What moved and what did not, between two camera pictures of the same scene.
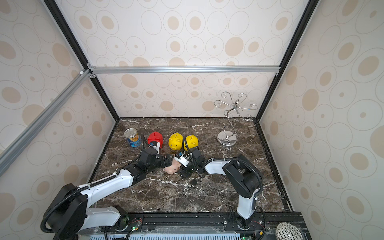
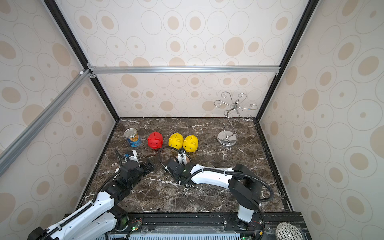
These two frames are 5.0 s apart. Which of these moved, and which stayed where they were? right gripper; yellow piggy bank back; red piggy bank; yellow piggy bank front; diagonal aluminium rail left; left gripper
Moved: right gripper; left gripper
Stayed: yellow piggy bank front; yellow piggy bank back; diagonal aluminium rail left; red piggy bank
